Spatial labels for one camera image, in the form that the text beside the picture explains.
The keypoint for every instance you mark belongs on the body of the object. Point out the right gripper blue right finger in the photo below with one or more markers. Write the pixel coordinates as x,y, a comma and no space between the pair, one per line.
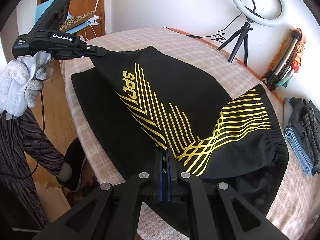
172,177

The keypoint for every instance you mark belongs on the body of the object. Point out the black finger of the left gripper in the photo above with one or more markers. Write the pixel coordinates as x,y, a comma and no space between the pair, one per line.
85,50

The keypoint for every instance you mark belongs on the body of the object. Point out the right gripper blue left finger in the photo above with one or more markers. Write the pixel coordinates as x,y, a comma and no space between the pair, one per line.
157,177

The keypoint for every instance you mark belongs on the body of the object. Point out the black yellow striped sport pants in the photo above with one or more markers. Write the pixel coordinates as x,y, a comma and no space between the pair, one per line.
137,101

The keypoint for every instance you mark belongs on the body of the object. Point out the striped dark sleeve forearm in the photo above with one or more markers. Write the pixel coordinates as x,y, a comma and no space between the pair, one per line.
19,200

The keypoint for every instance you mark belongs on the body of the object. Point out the left hand white glove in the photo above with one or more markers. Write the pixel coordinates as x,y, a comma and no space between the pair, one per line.
21,82

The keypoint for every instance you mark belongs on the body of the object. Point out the leopard print cushion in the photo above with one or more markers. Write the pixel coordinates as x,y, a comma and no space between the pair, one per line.
75,21

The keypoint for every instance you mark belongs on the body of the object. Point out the light blue chair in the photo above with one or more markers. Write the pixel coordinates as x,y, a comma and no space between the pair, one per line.
52,14

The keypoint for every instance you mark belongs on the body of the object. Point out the beige plaid bed blanket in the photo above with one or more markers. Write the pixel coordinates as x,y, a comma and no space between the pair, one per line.
292,206

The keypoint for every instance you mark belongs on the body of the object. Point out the stack of folded grey clothes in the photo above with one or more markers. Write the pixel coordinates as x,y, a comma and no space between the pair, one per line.
301,129

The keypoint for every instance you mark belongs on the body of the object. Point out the orange floral cloth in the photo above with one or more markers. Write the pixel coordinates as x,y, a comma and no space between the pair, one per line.
295,62

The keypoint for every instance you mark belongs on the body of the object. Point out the folded silver tripod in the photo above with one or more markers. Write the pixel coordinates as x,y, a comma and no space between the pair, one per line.
279,64

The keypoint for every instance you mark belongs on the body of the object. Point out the white ring light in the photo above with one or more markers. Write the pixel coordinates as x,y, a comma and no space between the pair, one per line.
268,13

